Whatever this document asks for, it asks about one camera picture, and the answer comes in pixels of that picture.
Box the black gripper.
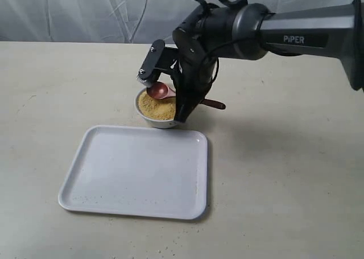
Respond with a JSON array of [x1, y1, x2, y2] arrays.
[[137, 7, 216, 122]]

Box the dark brown wooden spoon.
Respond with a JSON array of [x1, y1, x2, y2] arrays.
[[146, 81, 226, 110]]

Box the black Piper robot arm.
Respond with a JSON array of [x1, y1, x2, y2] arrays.
[[137, 0, 363, 122]]

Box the yellow granular powder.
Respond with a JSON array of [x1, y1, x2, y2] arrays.
[[138, 91, 176, 121]]

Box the white ceramic bowl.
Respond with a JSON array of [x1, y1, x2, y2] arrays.
[[135, 88, 180, 129]]

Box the white rectangular plastic tray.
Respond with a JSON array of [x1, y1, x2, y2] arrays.
[[58, 125, 208, 220]]

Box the white wrinkled backdrop curtain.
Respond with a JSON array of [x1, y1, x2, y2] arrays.
[[1, 0, 352, 43]]

